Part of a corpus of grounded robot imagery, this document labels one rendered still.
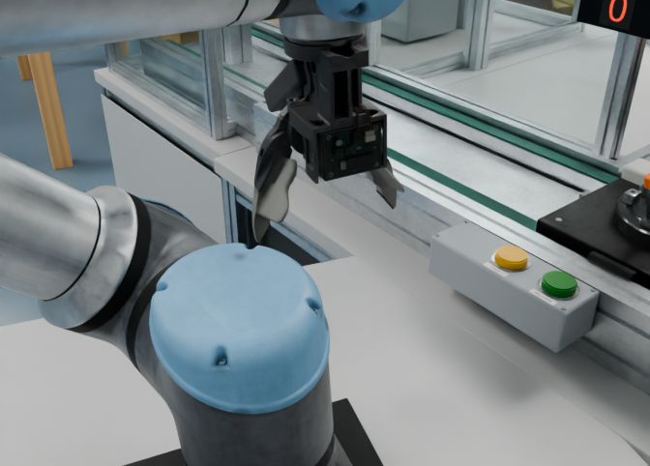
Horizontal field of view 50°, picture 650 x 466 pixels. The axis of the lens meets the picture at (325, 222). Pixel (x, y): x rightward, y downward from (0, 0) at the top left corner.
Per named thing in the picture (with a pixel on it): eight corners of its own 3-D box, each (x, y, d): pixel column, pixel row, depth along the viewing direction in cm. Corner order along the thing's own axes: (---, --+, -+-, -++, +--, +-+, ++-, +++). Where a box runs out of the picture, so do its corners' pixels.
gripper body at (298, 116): (312, 191, 62) (304, 57, 56) (280, 155, 69) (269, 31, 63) (390, 173, 64) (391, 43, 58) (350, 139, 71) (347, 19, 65)
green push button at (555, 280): (560, 307, 81) (564, 294, 80) (532, 291, 83) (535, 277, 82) (581, 295, 83) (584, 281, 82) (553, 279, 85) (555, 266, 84)
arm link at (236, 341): (233, 527, 46) (203, 372, 39) (141, 414, 56) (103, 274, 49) (369, 432, 53) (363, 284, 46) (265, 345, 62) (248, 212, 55)
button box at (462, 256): (555, 355, 81) (565, 312, 78) (427, 272, 96) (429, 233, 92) (591, 331, 85) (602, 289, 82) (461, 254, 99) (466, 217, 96)
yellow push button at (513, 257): (512, 279, 85) (515, 266, 84) (487, 265, 88) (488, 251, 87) (533, 268, 87) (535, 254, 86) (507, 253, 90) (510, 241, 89)
